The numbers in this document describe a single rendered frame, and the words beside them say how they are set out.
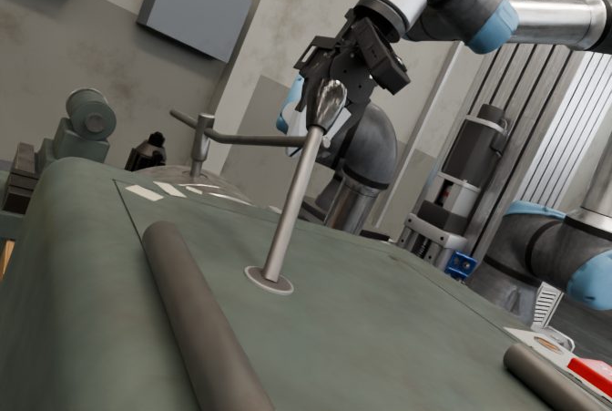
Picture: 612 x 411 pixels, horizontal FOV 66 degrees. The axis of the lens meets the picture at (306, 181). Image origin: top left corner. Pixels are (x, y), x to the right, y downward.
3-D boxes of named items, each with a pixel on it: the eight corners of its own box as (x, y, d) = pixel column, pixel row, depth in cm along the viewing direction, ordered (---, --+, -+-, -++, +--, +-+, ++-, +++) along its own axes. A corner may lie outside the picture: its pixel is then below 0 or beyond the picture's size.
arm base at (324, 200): (340, 207, 143) (353, 178, 142) (374, 228, 132) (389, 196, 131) (304, 197, 133) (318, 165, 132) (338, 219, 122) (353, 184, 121)
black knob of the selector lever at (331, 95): (341, 147, 38) (365, 91, 37) (309, 133, 36) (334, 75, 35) (316, 135, 41) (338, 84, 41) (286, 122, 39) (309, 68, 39)
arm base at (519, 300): (478, 292, 106) (497, 253, 105) (541, 332, 95) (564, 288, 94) (443, 287, 96) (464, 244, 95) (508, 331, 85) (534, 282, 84)
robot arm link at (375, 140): (422, 119, 91) (325, 314, 108) (369, 97, 92) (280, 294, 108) (425, 131, 80) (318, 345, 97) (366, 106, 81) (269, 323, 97)
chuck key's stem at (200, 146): (179, 191, 66) (196, 111, 63) (194, 192, 67) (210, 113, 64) (187, 198, 64) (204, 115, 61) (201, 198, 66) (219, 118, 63)
